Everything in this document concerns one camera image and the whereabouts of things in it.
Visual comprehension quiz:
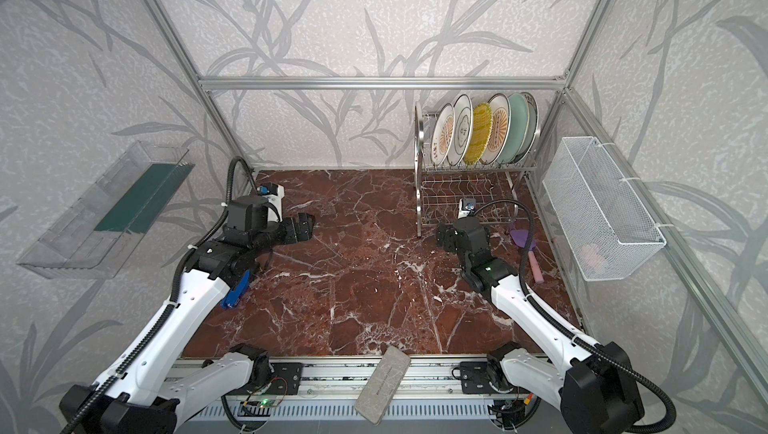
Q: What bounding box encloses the yellow green woven plate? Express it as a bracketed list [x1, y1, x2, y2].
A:
[463, 102, 493, 165]

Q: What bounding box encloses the orange sunburst plate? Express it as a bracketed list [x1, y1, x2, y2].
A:
[430, 104, 454, 166]
[480, 94, 510, 165]

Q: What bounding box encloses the white plate with green rim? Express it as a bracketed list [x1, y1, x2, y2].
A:
[447, 94, 473, 166]

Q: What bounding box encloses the light green flower plate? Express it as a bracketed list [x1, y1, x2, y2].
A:
[498, 92, 530, 165]

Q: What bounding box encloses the dark green rimmed white plate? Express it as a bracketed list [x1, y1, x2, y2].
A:
[514, 92, 539, 162]

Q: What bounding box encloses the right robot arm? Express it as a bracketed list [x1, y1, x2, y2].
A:
[436, 201, 677, 433]

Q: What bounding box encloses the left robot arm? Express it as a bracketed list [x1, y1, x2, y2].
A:
[59, 156, 316, 433]

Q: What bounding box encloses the steel dish rack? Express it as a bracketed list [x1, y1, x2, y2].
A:
[413, 104, 536, 237]

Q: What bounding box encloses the grey sponge block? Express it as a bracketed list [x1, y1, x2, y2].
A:
[354, 346, 411, 425]

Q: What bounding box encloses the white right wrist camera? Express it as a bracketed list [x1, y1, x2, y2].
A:
[457, 197, 477, 218]

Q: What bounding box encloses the blue handled tool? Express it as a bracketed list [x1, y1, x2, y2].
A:
[220, 270, 251, 309]

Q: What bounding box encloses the white wire basket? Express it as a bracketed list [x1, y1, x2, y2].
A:
[543, 136, 667, 282]

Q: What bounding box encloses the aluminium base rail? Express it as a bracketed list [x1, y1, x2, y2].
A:
[161, 354, 601, 423]

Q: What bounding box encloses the clear plastic wall shelf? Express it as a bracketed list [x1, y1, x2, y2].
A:
[17, 141, 194, 279]

